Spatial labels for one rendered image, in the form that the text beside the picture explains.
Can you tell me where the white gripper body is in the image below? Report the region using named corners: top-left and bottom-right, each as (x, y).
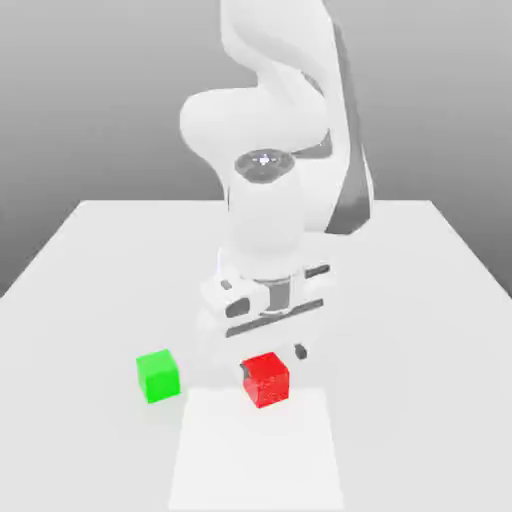
top-left (217, 296), bottom-right (335, 361)

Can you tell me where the small red cube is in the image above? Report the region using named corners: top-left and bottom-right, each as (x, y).
top-left (240, 351), bottom-right (291, 410)

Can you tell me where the small green cube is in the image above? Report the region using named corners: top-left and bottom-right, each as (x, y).
top-left (135, 348), bottom-right (182, 405)

